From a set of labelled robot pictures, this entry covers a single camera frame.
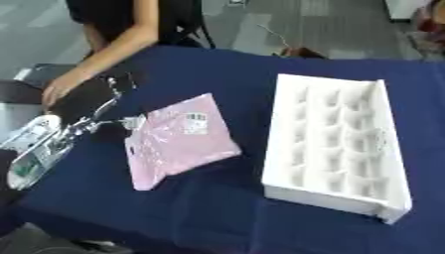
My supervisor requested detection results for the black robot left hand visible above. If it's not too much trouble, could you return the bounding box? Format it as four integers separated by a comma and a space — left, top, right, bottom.
49, 70, 148, 132

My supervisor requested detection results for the person's hand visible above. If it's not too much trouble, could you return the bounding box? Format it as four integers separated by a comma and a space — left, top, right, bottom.
40, 69, 90, 107

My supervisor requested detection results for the white foam compartment box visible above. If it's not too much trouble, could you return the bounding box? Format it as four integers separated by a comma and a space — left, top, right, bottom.
258, 72, 414, 225

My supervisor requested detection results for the dark grey chair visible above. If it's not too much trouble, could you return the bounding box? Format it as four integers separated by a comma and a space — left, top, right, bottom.
0, 63, 78, 104

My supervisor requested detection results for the pink plastic bag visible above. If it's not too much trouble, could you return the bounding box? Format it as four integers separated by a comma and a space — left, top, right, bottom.
123, 92, 243, 191

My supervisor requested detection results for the brown bag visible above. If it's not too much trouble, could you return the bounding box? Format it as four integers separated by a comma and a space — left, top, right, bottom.
279, 46, 331, 61

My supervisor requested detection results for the white cabinet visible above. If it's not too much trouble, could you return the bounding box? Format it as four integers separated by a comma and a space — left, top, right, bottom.
382, 0, 431, 22

